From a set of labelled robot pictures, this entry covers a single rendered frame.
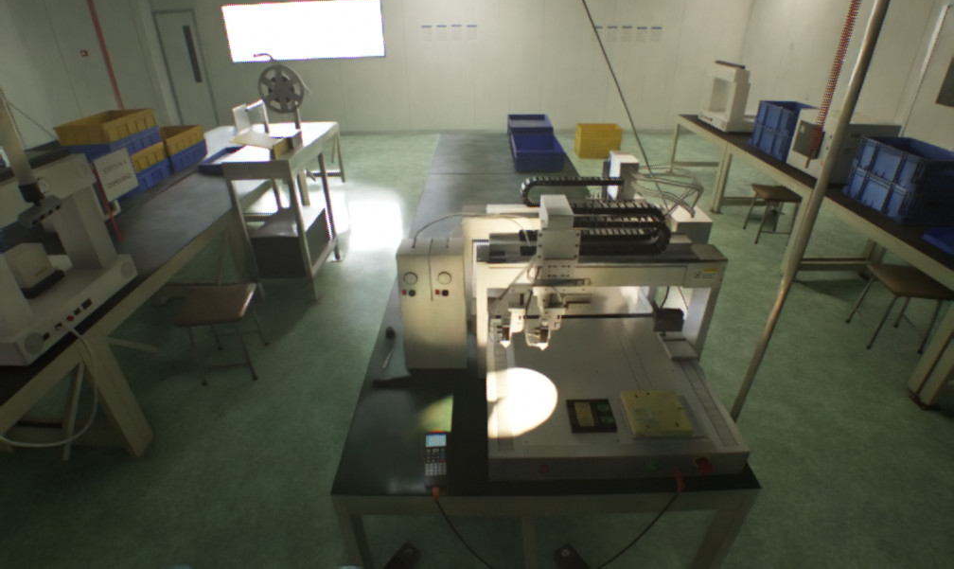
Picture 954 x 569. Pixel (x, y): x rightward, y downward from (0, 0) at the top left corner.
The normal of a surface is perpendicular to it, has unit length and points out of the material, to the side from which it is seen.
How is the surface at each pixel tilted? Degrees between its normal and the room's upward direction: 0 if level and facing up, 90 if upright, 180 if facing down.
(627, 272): 90
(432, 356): 90
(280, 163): 90
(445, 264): 90
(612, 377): 0
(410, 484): 0
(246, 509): 0
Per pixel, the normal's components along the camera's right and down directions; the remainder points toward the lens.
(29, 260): 1.00, 0.00
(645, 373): -0.01, -0.87
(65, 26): 0.00, 0.49
